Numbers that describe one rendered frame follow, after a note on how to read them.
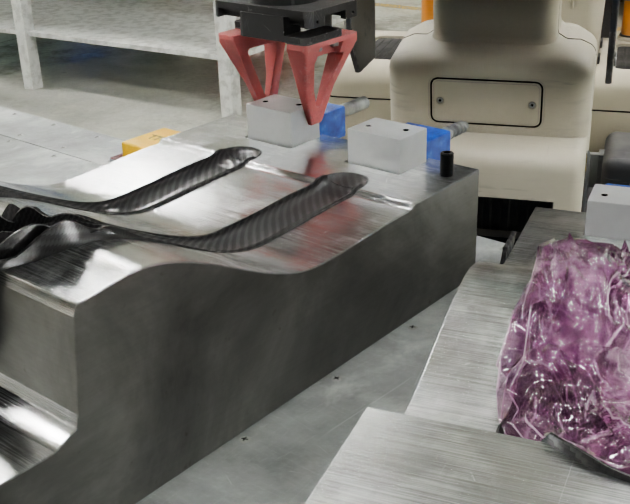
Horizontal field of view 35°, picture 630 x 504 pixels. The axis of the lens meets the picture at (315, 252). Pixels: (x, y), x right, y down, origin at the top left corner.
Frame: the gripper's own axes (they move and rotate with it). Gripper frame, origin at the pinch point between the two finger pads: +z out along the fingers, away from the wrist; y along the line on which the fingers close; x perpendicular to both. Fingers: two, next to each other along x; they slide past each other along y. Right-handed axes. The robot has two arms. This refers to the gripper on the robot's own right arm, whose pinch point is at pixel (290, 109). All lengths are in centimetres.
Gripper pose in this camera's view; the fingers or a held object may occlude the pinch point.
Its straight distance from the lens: 84.0
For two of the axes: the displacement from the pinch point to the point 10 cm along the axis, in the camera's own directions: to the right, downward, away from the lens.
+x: 6.3, -3.4, 6.9
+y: 7.7, 2.4, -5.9
